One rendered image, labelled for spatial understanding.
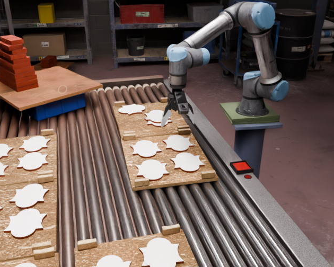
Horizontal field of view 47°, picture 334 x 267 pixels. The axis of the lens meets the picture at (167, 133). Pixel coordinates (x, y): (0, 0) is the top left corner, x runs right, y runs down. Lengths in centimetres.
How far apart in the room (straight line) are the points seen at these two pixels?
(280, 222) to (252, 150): 95
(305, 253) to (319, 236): 155
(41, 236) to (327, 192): 247
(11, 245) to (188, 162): 75
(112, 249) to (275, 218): 58
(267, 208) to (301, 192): 180
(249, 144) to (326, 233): 95
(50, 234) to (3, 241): 14
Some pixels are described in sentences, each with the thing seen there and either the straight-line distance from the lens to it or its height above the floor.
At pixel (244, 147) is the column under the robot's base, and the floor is 70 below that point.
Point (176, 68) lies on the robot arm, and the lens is 164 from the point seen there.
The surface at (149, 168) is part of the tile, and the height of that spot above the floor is 95.
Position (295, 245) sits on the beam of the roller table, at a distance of 136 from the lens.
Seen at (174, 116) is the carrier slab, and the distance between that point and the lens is 208.
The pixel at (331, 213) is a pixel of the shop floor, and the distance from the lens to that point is 312.
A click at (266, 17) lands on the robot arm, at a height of 147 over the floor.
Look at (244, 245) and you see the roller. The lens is 131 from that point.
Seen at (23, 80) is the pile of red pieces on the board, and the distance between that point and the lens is 227.
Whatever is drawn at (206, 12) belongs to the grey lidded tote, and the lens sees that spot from 619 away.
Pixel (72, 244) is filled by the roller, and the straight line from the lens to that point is 133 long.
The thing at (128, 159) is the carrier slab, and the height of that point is 94.
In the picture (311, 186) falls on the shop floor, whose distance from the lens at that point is 337.
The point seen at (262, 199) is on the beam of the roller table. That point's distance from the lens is 152.
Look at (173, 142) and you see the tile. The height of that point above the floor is 95.
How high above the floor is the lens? 179
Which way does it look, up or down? 27 degrees down
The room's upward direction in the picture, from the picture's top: straight up
